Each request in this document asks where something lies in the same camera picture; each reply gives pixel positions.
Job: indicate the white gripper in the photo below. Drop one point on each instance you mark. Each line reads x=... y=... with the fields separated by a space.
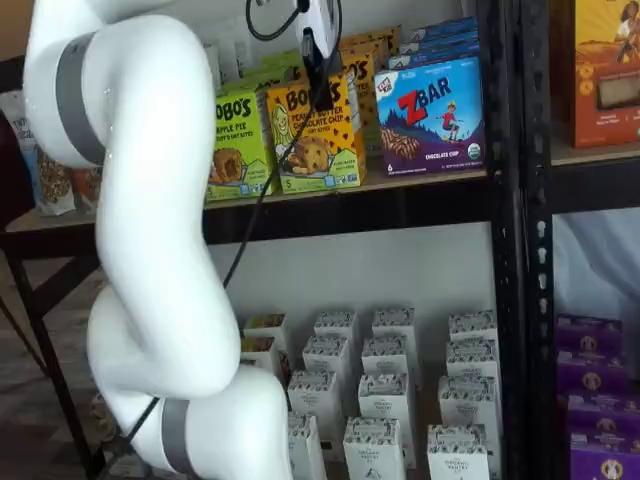
x=320 y=22

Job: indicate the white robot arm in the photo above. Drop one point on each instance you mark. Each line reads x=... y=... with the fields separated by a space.
x=150 y=150

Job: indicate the yellow Bobo's peanut butter box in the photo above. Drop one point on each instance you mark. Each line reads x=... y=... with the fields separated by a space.
x=315 y=150

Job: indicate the green Bobo's apple pie box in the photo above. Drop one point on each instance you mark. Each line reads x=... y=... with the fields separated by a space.
x=235 y=145

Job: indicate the purple Zbar chocolate chip box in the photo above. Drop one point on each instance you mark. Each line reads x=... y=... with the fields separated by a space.
x=430 y=125

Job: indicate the wooden shelf board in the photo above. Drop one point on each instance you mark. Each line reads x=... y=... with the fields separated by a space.
x=400 y=179
x=595 y=154

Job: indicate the blue Zbar box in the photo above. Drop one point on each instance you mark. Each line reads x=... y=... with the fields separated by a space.
x=440 y=50
x=445 y=31

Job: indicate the white patterned carton box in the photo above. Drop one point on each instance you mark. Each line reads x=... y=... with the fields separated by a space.
x=457 y=455
x=384 y=397
x=336 y=324
x=305 y=450
x=472 y=357
x=326 y=355
x=472 y=325
x=384 y=355
x=312 y=395
x=394 y=322
x=372 y=450
x=470 y=400

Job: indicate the white box with orange picture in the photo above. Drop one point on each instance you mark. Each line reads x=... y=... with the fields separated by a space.
x=265 y=325
x=259 y=352

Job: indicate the large orange cereal box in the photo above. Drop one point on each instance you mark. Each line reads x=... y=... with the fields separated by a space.
x=605 y=75

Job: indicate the purple snack box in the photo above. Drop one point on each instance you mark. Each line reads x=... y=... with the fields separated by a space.
x=605 y=412
x=590 y=332
x=605 y=457
x=592 y=372

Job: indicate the white granola bag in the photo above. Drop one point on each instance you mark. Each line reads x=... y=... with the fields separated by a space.
x=87 y=190
x=50 y=175
x=12 y=106

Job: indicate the white carton group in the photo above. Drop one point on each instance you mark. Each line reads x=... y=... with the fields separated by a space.
x=421 y=395

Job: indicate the black metal shelving frame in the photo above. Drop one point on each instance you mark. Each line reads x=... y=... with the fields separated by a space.
x=400 y=205
x=537 y=250

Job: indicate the black frame wooden table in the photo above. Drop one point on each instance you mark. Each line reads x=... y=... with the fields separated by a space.
x=50 y=242

